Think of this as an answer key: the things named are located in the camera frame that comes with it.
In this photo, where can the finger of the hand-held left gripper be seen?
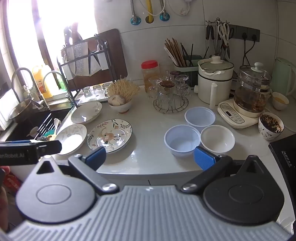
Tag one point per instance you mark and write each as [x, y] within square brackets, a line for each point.
[49, 147]

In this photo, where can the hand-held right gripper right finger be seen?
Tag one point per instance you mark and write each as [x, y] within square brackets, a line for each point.
[204, 158]

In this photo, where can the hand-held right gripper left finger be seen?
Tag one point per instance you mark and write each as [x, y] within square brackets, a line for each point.
[96, 156]

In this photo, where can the white leaf-print deep plate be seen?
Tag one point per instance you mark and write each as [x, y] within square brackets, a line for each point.
[71, 139]
[86, 113]

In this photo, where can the plain white bowl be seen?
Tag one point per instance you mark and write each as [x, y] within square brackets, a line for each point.
[217, 139]

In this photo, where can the floral print plate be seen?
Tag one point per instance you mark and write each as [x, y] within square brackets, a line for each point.
[111, 134]

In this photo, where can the translucent plastic bowl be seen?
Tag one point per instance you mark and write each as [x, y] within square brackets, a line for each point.
[182, 141]
[200, 117]

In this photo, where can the white spoon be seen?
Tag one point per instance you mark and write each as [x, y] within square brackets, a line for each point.
[56, 122]

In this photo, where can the black kitchen sink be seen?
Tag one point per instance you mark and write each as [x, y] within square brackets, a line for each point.
[25, 129]

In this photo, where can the red plastic bag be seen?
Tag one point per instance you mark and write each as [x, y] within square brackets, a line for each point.
[11, 183]

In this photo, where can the stainless steel bowl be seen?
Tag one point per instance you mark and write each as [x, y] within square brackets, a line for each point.
[20, 111]

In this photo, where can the white cloth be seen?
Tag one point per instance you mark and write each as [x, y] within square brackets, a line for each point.
[8, 109]

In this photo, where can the cream kettle heating base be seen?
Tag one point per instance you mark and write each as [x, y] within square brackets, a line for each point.
[233, 115]

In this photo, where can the white ceramic bowl tan base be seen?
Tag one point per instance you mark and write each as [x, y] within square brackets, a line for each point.
[123, 107]

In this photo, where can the small drinking glass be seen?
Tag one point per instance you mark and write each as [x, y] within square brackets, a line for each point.
[87, 92]
[106, 87]
[97, 90]

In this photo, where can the green bottle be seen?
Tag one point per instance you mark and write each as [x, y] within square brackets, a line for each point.
[61, 83]

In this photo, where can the orange liquid bottle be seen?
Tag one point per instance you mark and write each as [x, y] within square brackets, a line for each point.
[44, 81]

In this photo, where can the floral cup with tea leaves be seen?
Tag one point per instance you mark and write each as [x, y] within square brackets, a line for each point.
[268, 132]

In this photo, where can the white electric cooking pot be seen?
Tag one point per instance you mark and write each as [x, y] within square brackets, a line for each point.
[214, 88]

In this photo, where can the bundle of dried noodles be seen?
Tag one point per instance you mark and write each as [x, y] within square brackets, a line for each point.
[123, 89]

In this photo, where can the small steel faucet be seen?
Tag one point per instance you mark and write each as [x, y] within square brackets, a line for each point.
[52, 73]

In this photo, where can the clear glass cup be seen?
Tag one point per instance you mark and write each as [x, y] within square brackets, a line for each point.
[175, 75]
[166, 95]
[183, 85]
[154, 88]

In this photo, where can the tall steel faucet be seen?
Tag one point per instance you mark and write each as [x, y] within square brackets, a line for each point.
[16, 76]

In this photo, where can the black stove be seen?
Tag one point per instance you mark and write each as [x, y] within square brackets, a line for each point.
[283, 150]

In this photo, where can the glass kettle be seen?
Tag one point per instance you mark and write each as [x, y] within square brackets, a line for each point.
[253, 92]

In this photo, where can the brown round lid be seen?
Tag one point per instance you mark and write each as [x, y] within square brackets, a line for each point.
[167, 83]

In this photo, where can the green chopstick holder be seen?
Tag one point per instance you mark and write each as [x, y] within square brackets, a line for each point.
[194, 69]

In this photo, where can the patterned knife holder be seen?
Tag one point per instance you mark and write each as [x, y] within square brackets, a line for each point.
[81, 58]

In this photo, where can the small cup with yellow liquid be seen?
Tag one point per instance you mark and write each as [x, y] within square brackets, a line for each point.
[280, 100]

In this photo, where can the bundle of black chopsticks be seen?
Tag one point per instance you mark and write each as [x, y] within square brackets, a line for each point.
[188, 56]

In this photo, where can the dark brown cutting board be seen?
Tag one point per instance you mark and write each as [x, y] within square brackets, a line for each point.
[115, 53]

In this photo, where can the bundle of wooden chopsticks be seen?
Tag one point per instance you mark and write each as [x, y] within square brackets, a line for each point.
[175, 52]

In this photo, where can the pale green electric kettle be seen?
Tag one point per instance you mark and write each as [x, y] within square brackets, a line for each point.
[285, 76]

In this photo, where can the white kitchen scissors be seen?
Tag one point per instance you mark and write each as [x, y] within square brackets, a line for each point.
[224, 34]

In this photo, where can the black hanging utensil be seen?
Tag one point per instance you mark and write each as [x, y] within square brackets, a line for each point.
[209, 31]

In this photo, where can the window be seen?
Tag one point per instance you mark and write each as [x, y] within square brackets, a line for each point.
[55, 16]

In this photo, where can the blue pipe flange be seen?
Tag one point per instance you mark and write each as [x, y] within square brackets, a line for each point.
[135, 20]
[164, 16]

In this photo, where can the yellow pipe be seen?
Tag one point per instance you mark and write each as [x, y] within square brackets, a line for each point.
[149, 11]

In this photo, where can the dark wall socket strip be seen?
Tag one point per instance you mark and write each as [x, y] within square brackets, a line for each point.
[248, 31]

